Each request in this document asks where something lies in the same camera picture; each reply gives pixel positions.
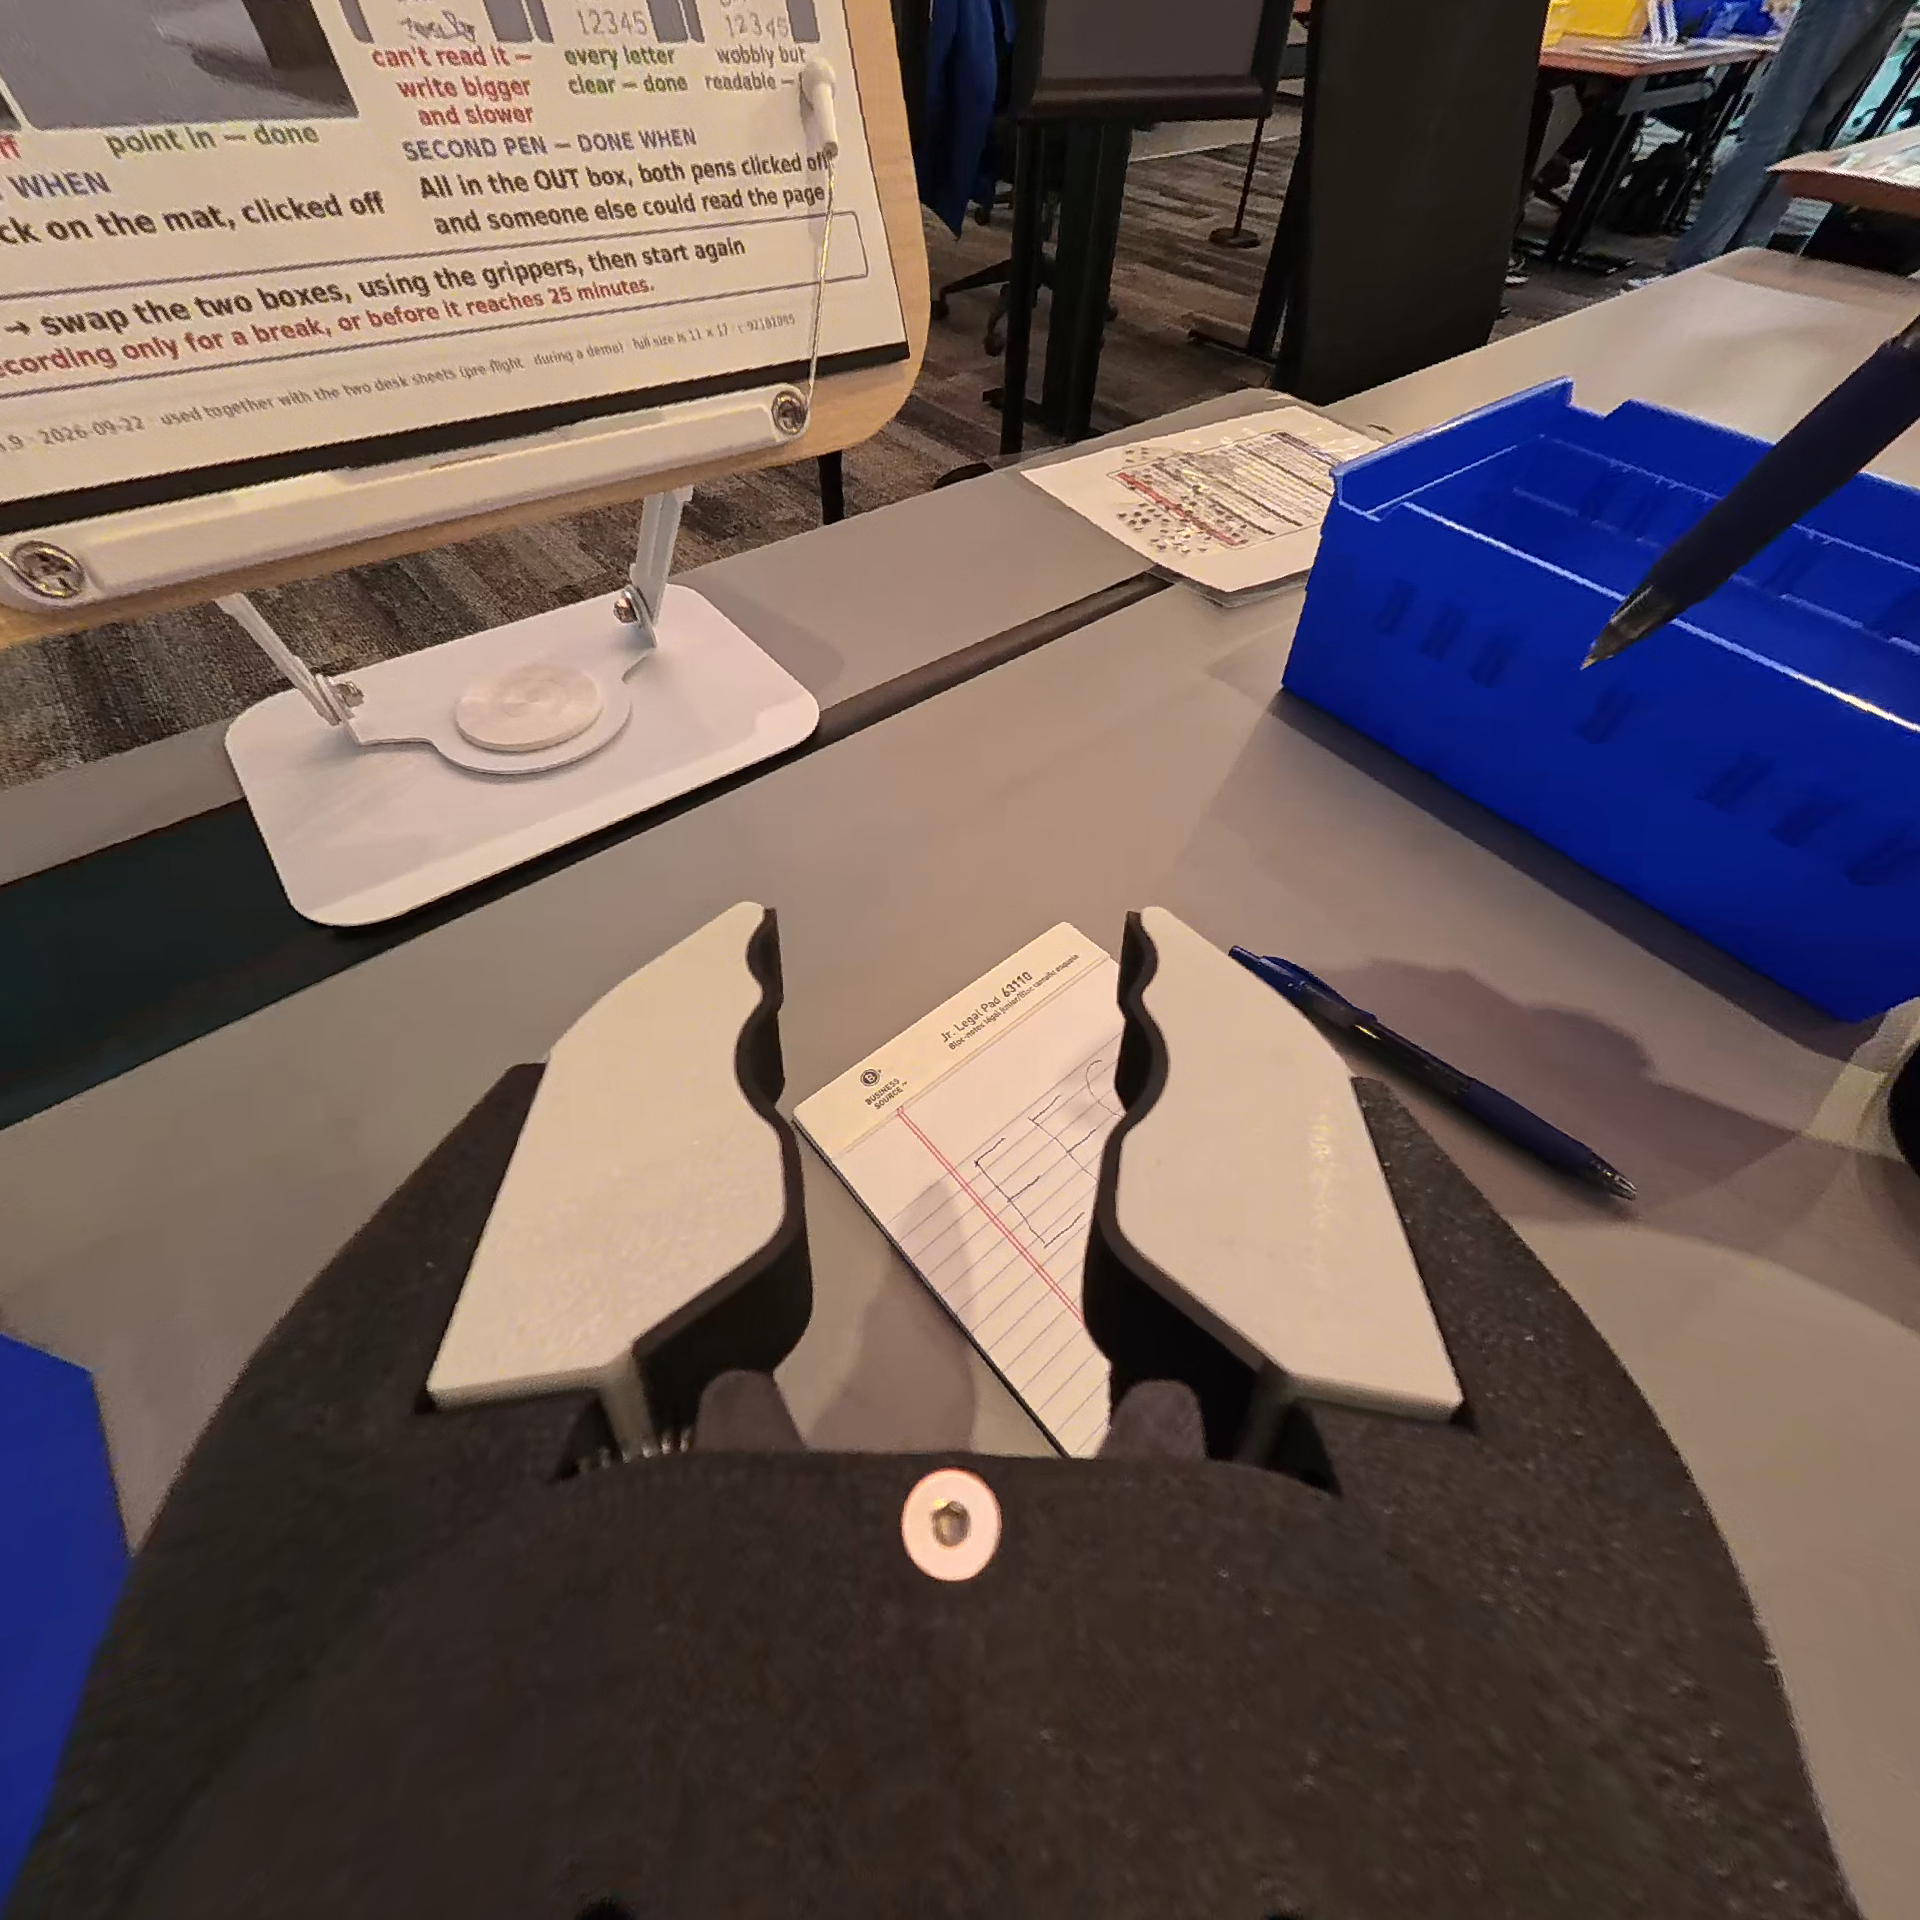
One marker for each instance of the blue jacket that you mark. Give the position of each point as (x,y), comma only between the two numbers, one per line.
(966,90)

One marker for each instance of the black pillar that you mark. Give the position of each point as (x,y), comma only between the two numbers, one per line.
(1411,181)

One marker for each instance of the white lined notepad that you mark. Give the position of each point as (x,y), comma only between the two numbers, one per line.
(960,1140)

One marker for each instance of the blue plastic bin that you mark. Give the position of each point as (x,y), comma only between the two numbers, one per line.
(1499,720)
(44,1575)

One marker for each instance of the wooden table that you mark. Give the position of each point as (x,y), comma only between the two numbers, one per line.
(1634,66)
(1851,172)

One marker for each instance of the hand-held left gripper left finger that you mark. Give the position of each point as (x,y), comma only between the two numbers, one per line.
(614,1184)

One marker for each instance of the blue pen with dark grip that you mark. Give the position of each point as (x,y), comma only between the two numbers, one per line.
(1756,504)

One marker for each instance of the printed instruction sheet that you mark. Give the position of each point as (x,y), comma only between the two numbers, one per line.
(450,300)

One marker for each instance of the blue pen with clear barrel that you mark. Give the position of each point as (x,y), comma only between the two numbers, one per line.
(1424,1067)

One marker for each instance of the printed paper sheet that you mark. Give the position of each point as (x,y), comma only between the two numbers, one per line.
(1201,493)

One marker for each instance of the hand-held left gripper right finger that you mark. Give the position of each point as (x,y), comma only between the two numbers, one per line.
(1276,1200)

